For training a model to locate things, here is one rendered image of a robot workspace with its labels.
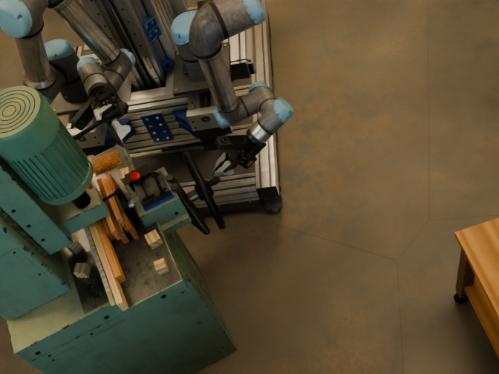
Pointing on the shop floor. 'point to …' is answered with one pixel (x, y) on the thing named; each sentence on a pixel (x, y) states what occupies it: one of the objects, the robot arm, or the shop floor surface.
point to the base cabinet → (151, 335)
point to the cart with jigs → (480, 274)
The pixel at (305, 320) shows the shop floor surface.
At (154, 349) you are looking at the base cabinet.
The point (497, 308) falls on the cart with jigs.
